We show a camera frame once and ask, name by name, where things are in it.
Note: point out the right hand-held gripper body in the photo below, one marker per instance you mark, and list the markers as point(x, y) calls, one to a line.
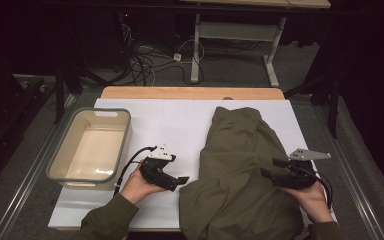
point(296, 178)

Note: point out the wooden table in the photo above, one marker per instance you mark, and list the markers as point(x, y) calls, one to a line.
point(180, 92)

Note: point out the person's left hand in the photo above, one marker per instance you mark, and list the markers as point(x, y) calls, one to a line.
point(138, 188)

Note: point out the white frame desk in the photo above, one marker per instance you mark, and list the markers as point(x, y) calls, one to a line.
point(236, 31)

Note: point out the white power adapter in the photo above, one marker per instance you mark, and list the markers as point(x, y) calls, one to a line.
point(177, 57)

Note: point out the metal floor rail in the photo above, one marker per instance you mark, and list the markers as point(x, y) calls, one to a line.
point(30, 173)
point(356, 193)

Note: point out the beige plastic basket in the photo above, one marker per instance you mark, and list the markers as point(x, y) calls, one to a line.
point(93, 150)

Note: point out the white table board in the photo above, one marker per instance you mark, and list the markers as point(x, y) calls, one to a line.
point(153, 110)

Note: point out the person's right hand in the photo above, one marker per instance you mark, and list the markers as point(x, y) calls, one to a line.
point(313, 201)

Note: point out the olive green pants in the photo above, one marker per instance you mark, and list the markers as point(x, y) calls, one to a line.
point(240, 166)

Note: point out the black metal stand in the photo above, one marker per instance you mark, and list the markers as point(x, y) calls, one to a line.
point(334, 110)
point(59, 93)

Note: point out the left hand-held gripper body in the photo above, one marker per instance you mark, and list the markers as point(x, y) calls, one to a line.
point(156, 175)

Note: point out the grey table grommet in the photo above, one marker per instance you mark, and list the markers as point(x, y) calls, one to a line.
point(228, 98)

